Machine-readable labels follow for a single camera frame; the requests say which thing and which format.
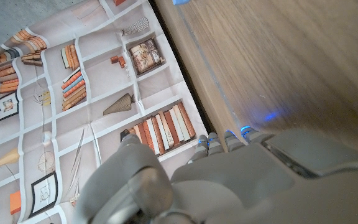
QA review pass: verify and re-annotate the printed bookshelf backdrop cloth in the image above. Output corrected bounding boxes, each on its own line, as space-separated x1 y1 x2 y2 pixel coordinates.
0 0 213 224

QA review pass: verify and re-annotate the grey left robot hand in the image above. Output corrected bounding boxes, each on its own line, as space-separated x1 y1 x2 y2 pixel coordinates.
72 125 358 224

